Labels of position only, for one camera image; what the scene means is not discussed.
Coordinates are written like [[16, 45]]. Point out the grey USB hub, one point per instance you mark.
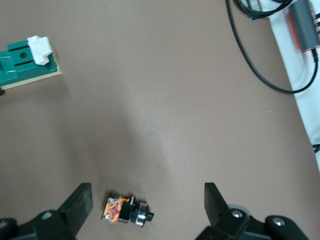
[[303, 25]]

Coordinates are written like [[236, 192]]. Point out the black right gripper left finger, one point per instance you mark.
[[80, 202]]

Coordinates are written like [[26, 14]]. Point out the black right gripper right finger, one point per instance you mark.
[[215, 202]]

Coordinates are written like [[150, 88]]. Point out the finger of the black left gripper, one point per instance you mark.
[[2, 92]]

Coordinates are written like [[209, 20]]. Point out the black pushbutton orange contact block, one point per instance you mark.
[[125, 212]]

